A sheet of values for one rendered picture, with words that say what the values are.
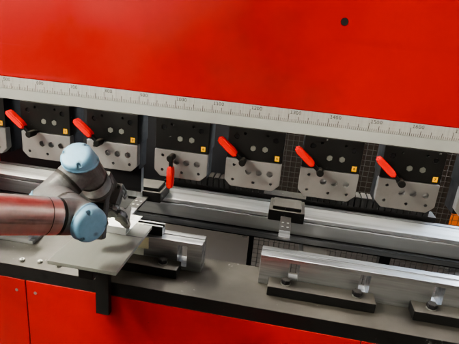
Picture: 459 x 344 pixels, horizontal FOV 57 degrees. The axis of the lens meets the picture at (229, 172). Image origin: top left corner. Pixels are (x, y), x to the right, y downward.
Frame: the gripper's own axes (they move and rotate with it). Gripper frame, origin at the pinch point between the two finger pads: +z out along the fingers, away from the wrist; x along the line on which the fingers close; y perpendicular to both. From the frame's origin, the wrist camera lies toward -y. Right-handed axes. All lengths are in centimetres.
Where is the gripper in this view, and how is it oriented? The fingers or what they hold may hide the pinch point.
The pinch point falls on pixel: (116, 226)
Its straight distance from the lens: 128.4
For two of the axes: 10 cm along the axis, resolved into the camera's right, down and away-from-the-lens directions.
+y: 1.8, -8.5, 5.0
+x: -9.8, -1.3, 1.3
